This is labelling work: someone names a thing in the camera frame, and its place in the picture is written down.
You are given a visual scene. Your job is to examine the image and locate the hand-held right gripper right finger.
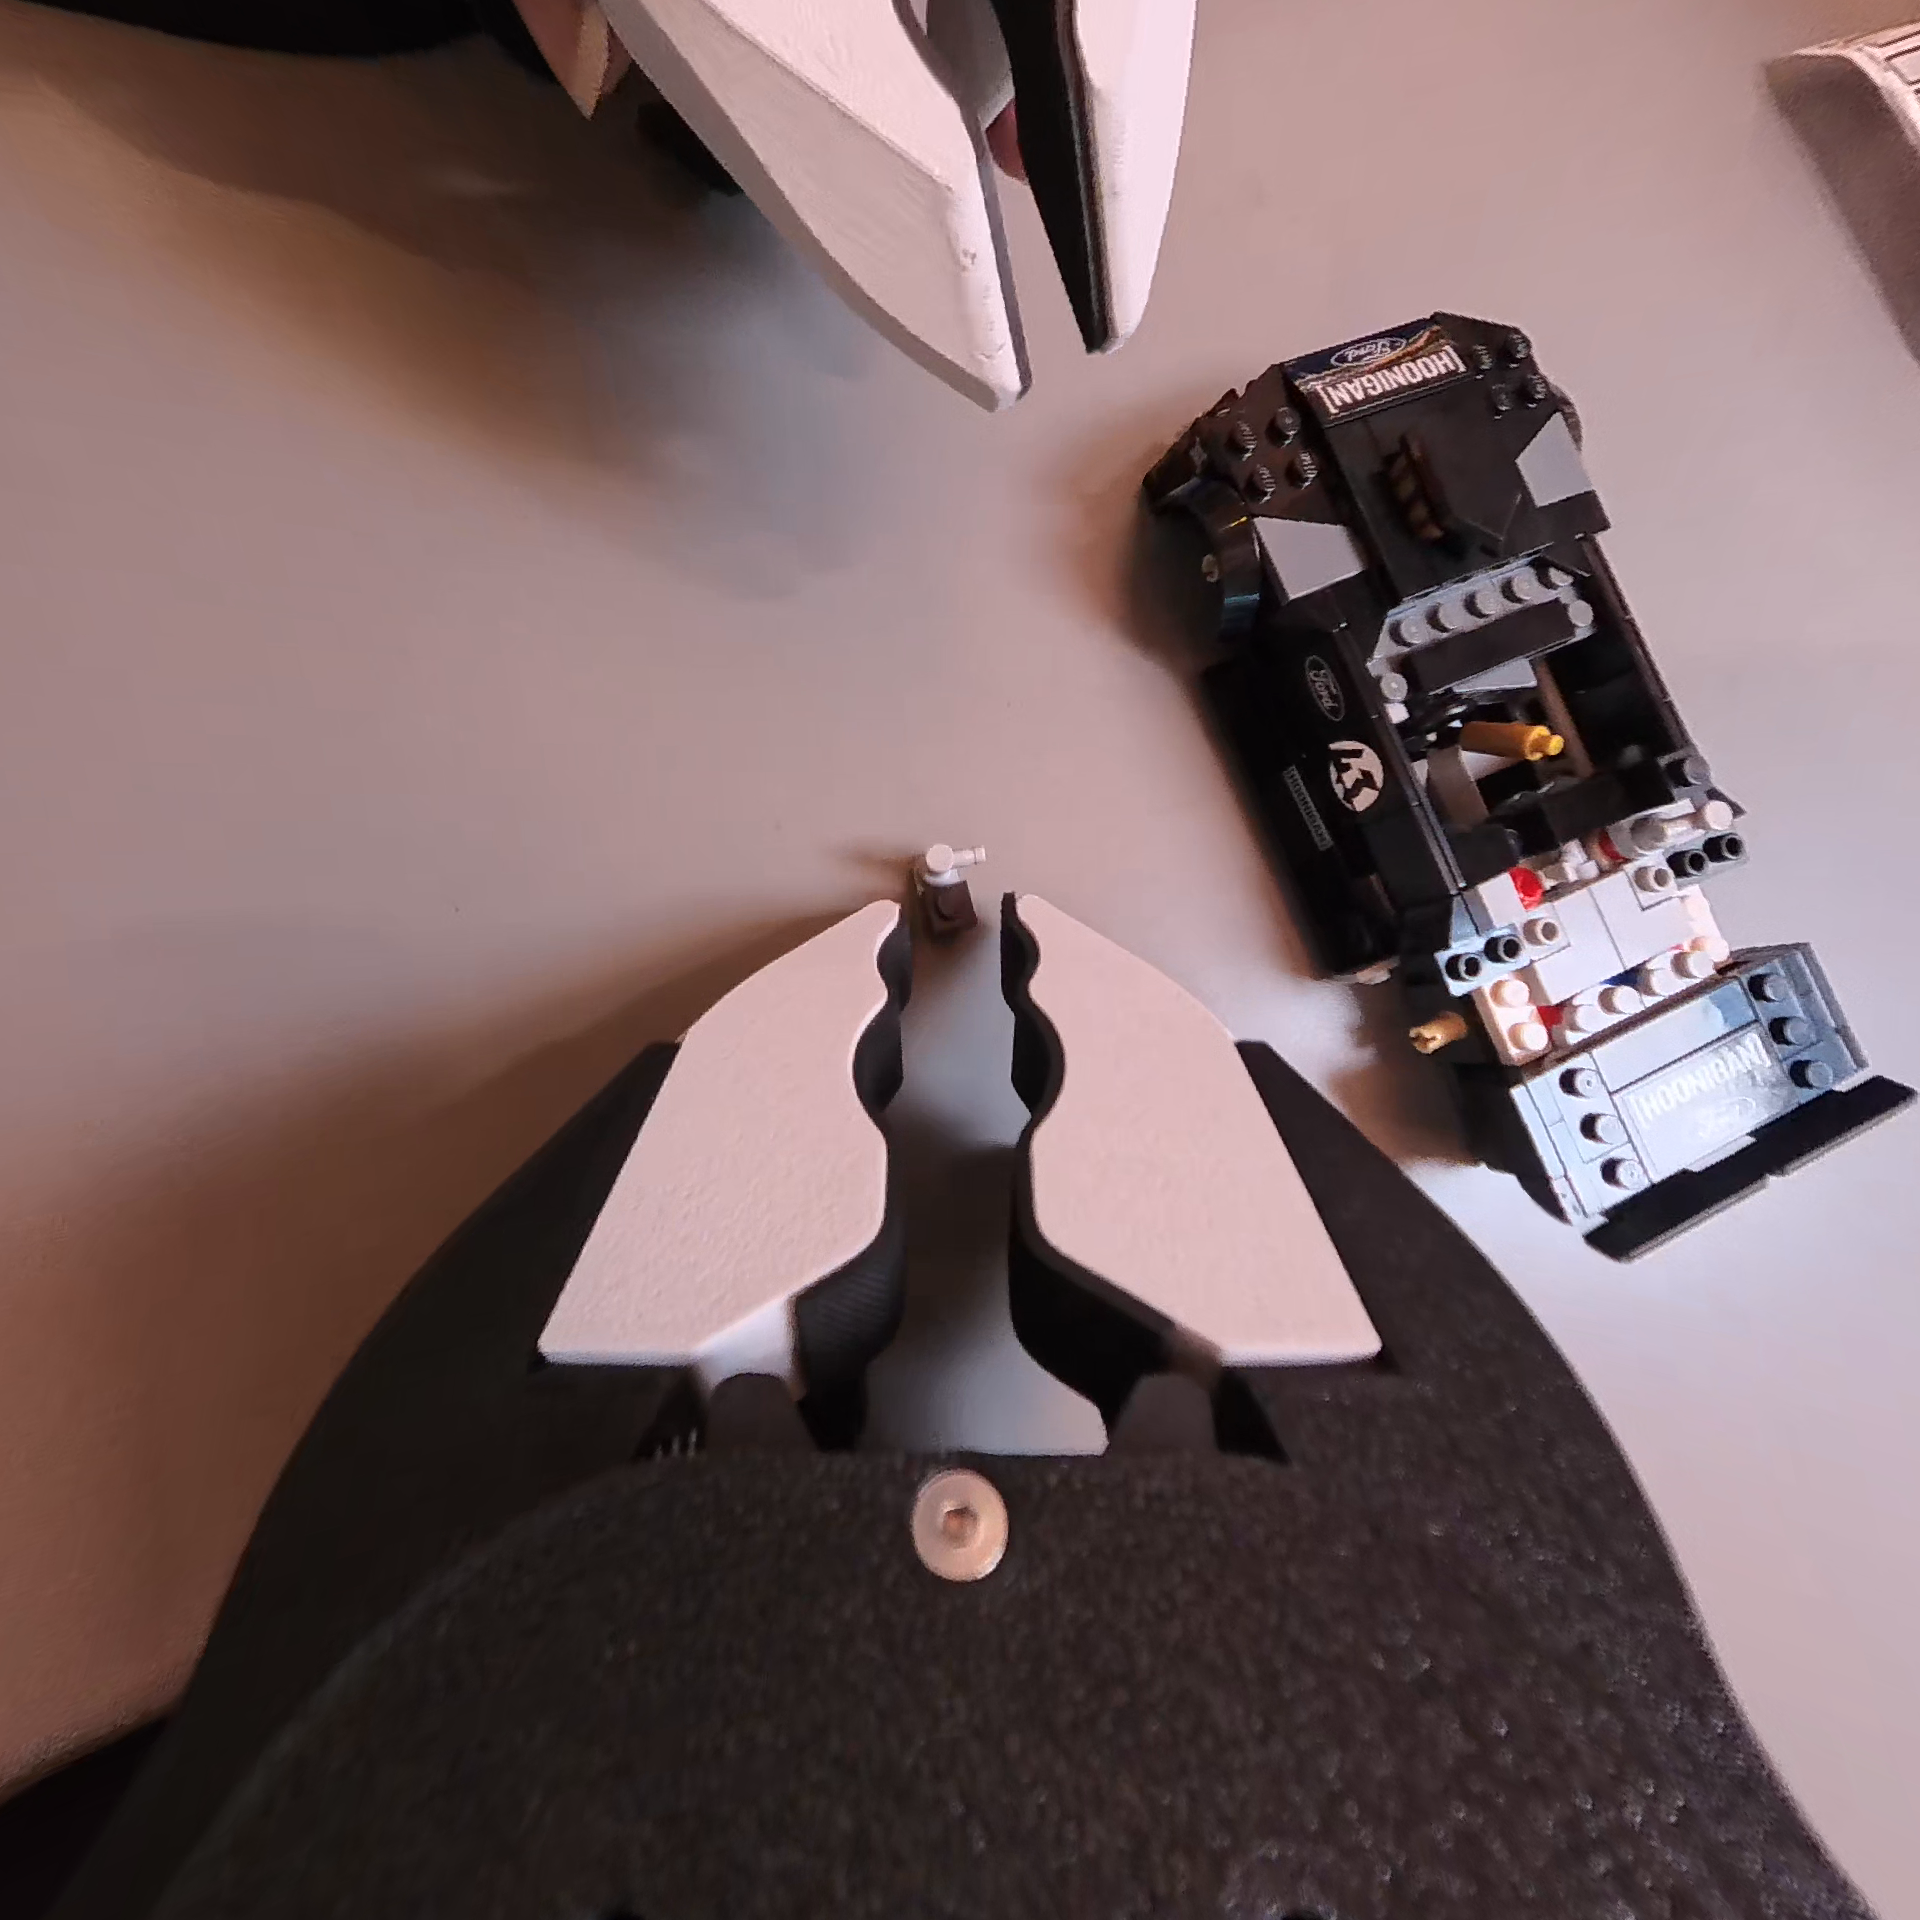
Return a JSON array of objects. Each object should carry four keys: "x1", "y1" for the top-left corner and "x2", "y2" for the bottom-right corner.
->
[{"x1": 999, "y1": 892, "x2": 1386, "y2": 1376}]

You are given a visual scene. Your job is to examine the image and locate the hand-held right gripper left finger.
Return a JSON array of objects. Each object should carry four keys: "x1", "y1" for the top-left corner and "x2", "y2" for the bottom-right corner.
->
[{"x1": 542, "y1": 901, "x2": 908, "y2": 1376}]

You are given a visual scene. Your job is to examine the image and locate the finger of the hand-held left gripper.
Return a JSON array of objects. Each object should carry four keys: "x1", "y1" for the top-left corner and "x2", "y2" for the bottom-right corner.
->
[
  {"x1": 595, "y1": 0, "x2": 1033, "y2": 414},
  {"x1": 992, "y1": 0, "x2": 1203, "y2": 351}
]

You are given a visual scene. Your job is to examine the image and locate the black mesh pad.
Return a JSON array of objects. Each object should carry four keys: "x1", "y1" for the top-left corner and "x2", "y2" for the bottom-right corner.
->
[{"x1": 0, "y1": 0, "x2": 519, "y2": 44}]

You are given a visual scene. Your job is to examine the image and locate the white sticker sheet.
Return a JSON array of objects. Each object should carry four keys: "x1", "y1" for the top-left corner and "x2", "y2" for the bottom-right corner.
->
[{"x1": 1772, "y1": 26, "x2": 1920, "y2": 308}]

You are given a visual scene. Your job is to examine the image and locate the black lego car model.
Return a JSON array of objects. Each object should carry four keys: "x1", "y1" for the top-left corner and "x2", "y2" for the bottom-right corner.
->
[{"x1": 1139, "y1": 307, "x2": 1915, "y2": 1264}]

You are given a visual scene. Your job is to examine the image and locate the person's left hand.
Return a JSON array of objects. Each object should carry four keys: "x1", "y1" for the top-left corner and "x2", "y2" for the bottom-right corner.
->
[{"x1": 513, "y1": 0, "x2": 633, "y2": 122}]

